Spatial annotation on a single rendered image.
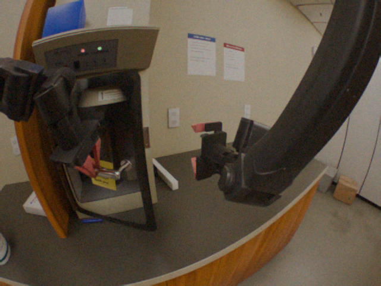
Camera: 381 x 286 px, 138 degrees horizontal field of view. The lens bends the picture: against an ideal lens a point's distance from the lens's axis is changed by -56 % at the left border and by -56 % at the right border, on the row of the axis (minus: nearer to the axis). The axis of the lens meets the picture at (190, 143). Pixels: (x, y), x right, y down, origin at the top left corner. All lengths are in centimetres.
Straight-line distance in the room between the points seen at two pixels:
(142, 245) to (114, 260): 10
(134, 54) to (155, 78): 53
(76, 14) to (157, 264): 64
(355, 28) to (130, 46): 42
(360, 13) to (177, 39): 99
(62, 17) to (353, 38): 48
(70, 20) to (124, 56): 18
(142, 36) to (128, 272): 58
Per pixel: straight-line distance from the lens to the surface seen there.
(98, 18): 54
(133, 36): 42
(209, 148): 36
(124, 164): 35
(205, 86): 110
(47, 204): 54
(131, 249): 52
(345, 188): 278
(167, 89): 99
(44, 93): 25
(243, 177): 22
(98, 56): 44
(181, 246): 51
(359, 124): 292
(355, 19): 16
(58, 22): 44
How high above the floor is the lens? 136
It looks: 20 degrees down
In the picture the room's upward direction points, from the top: straight up
